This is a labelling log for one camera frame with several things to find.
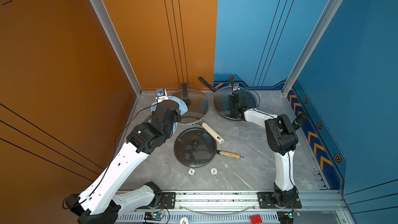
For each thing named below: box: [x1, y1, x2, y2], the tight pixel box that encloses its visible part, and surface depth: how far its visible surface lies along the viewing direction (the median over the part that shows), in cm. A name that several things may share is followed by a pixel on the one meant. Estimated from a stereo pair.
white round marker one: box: [209, 167, 218, 176], surface depth 84 cm
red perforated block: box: [249, 214, 263, 224], surface depth 69 cm
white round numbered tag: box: [179, 216, 190, 224], surface depth 65 cm
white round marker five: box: [187, 168, 196, 177], surface depth 84 cm
